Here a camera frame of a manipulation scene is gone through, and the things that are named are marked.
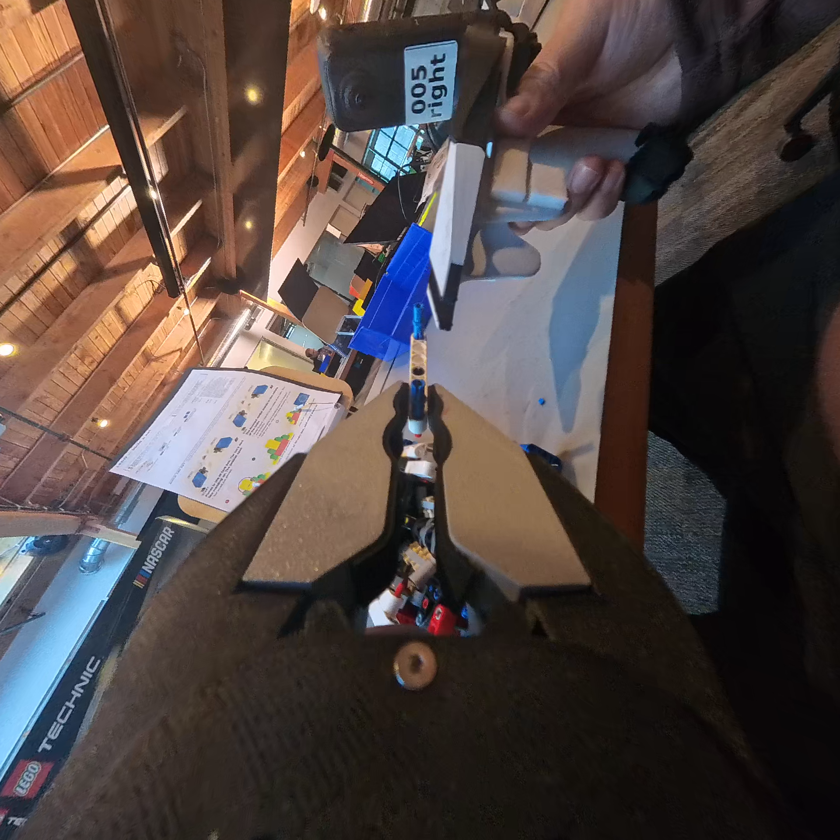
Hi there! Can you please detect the tan clipboard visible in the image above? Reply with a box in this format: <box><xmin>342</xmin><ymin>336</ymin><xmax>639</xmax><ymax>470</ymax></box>
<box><xmin>177</xmin><ymin>365</ymin><xmax>355</xmax><ymax>526</ymax></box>

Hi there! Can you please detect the white beam assembly with pins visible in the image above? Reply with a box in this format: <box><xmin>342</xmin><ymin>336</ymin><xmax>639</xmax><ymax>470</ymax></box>
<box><xmin>402</xmin><ymin>304</ymin><xmax>439</xmax><ymax>480</ymax></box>

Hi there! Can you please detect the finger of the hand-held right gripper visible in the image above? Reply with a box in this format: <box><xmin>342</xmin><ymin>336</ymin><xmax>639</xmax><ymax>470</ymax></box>
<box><xmin>425</xmin><ymin>140</ymin><xmax>488</xmax><ymax>332</ymax></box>

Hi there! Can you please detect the black monitor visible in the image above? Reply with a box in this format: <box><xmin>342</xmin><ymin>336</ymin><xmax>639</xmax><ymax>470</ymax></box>
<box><xmin>277</xmin><ymin>258</ymin><xmax>324</xmax><ymax>324</ymax></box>

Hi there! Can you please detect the paned far window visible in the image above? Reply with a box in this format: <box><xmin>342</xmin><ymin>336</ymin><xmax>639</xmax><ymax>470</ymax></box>
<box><xmin>367</xmin><ymin>125</ymin><xmax>421</xmax><ymax>177</ymax></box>

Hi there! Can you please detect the person's right forearm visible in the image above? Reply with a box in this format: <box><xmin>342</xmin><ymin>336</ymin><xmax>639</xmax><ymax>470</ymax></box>
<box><xmin>679</xmin><ymin>0</ymin><xmax>840</xmax><ymax>290</ymax></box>

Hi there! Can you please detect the blue plastic bin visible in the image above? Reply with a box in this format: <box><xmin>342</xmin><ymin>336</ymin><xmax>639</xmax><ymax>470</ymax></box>
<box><xmin>348</xmin><ymin>223</ymin><xmax>437</xmax><ymax>361</ymax></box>

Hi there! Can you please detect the grey desk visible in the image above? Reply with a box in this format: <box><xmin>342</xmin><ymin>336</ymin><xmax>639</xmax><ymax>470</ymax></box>
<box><xmin>357</xmin><ymin>197</ymin><xmax>658</xmax><ymax>549</ymax></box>

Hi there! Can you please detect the printed instruction sheet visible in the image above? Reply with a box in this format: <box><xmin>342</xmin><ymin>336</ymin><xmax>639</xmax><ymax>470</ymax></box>
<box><xmin>110</xmin><ymin>369</ymin><xmax>343</xmax><ymax>513</ymax></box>

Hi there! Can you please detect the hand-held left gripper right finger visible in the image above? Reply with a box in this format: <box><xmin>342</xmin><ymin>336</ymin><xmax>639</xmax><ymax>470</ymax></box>
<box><xmin>430</xmin><ymin>385</ymin><xmax>593</xmax><ymax>618</ymax></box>

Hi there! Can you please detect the black ceiling rail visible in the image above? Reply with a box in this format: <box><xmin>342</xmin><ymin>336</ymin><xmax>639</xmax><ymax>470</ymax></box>
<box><xmin>66</xmin><ymin>0</ymin><xmax>185</xmax><ymax>299</ymax></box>

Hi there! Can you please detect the person's right hand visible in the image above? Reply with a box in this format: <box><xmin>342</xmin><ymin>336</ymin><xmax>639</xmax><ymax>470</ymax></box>
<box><xmin>495</xmin><ymin>0</ymin><xmax>688</xmax><ymax>237</ymax></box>

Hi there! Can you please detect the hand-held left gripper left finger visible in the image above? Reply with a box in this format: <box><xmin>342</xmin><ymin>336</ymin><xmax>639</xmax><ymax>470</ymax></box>
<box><xmin>239</xmin><ymin>382</ymin><xmax>411</xmax><ymax>618</ymax></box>

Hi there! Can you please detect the toy brick race car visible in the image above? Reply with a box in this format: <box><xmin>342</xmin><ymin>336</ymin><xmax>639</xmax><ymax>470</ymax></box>
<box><xmin>366</xmin><ymin>445</ymin><xmax>564</xmax><ymax>637</ymax></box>

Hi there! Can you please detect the black toy set box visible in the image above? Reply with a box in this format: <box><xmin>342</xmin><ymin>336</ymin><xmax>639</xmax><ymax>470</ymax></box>
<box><xmin>0</xmin><ymin>492</ymin><xmax>204</xmax><ymax>831</ymax></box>

